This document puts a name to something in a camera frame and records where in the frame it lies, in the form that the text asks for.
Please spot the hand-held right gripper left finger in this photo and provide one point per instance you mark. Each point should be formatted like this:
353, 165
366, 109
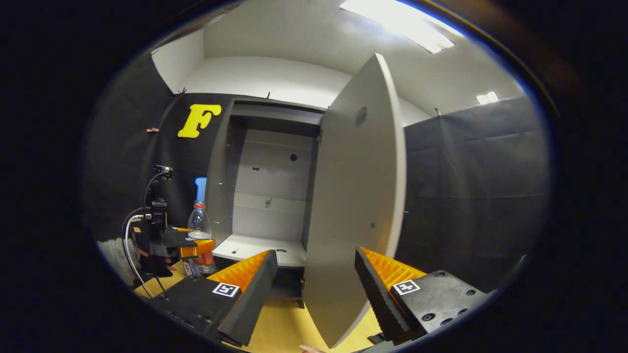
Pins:
250, 304

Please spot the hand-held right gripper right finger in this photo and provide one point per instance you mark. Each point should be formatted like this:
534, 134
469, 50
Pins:
378, 299

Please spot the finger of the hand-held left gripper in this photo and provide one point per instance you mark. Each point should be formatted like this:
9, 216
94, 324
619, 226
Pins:
196, 248
179, 238

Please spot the clear plastic bottle red label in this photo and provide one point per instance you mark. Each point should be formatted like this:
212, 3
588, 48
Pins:
198, 225

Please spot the beige cabinet door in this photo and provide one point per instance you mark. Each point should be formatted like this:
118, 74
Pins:
353, 196

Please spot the grey cabinet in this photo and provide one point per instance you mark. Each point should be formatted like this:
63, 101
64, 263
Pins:
270, 171

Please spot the grey book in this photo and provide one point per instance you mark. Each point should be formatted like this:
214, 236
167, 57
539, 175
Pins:
189, 267

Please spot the small ceiling light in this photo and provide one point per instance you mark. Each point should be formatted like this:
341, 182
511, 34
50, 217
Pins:
487, 97

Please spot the long ceiling light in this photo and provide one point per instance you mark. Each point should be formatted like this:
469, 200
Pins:
407, 24

